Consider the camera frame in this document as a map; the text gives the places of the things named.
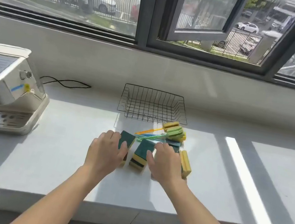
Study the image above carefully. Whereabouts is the person's left hand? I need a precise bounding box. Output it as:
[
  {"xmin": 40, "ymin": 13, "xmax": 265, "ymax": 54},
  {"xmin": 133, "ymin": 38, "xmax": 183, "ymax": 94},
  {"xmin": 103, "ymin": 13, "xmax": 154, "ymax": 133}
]
[{"xmin": 82, "ymin": 126, "xmax": 132, "ymax": 182}]

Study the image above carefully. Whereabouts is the person's right hand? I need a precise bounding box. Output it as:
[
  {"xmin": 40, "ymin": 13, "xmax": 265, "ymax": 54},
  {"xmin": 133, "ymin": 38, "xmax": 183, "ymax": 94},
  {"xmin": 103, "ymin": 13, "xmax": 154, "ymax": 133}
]
[{"xmin": 142, "ymin": 140, "xmax": 194, "ymax": 189}]

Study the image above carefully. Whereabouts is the blue sponge brush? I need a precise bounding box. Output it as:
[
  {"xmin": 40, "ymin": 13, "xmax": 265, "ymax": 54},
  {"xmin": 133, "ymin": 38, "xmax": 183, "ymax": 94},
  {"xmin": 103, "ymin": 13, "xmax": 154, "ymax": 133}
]
[{"xmin": 164, "ymin": 138, "xmax": 182, "ymax": 149}]

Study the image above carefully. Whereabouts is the yellow head blue handle brush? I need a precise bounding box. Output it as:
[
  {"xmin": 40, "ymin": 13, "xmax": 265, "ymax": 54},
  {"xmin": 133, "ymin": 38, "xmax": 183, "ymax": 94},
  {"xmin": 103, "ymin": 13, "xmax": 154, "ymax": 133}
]
[{"xmin": 134, "ymin": 123, "xmax": 188, "ymax": 147}]

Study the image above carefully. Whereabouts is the green sponge brush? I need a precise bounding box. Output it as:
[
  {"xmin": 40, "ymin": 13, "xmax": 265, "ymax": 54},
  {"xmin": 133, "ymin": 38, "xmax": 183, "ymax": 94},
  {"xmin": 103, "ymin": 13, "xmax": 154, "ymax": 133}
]
[{"xmin": 136, "ymin": 119, "xmax": 186, "ymax": 150}]

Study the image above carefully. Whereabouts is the orange-handled mustard sponge brush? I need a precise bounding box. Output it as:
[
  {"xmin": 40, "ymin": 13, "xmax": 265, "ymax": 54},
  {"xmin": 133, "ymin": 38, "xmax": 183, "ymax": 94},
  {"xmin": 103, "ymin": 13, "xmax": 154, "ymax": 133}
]
[{"xmin": 134, "ymin": 115, "xmax": 181, "ymax": 142}]

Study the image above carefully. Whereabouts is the black wire basket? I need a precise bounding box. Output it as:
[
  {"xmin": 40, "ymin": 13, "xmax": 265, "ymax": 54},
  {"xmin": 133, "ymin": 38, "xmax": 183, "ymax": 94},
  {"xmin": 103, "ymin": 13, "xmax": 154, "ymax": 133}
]
[{"xmin": 115, "ymin": 82, "xmax": 193, "ymax": 129}]

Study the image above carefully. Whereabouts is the person's left forearm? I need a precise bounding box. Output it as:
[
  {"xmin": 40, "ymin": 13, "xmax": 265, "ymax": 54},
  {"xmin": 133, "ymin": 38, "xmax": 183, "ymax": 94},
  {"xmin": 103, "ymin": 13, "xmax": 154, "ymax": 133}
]
[{"xmin": 9, "ymin": 152, "xmax": 111, "ymax": 224}]

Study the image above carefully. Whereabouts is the cream coffee machine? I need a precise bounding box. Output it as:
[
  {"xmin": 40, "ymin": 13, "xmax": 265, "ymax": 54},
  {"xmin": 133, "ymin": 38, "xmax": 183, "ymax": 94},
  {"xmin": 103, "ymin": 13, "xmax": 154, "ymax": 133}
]
[{"xmin": 0, "ymin": 44, "xmax": 58, "ymax": 143}]

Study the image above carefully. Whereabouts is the open grey window sash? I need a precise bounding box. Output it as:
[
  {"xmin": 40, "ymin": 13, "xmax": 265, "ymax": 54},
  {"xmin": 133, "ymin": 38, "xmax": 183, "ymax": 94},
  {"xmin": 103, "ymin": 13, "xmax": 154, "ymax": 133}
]
[{"xmin": 156, "ymin": 0, "xmax": 249, "ymax": 55}]

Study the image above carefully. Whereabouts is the white sedan car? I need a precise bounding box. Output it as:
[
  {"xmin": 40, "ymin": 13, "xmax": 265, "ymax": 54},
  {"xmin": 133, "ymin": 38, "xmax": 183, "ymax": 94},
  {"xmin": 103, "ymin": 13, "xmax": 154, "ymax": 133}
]
[{"xmin": 234, "ymin": 20, "xmax": 261, "ymax": 35}]

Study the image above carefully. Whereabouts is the black power cable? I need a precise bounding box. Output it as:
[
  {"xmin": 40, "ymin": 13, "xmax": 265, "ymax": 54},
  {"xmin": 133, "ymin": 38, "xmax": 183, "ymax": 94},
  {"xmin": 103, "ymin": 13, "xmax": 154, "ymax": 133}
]
[{"xmin": 38, "ymin": 74, "xmax": 92, "ymax": 94}]

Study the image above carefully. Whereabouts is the dark grey window frame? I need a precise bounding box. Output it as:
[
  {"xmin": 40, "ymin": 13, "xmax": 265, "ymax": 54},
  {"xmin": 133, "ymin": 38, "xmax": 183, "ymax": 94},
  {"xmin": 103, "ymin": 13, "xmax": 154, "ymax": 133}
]
[{"xmin": 0, "ymin": 0, "xmax": 295, "ymax": 92}]

